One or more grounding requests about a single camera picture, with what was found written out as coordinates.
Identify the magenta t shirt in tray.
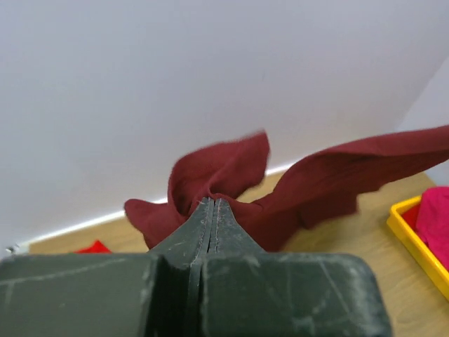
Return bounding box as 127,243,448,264
416,187,449,270

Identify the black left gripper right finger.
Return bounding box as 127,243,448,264
198,199,392,336

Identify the yellow plastic tray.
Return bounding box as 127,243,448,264
387,196,448,300

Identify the maroon t shirt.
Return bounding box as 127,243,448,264
124,126,448,251

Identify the red folded t shirt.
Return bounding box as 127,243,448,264
75,240,111,254

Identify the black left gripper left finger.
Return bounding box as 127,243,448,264
1,199,214,336

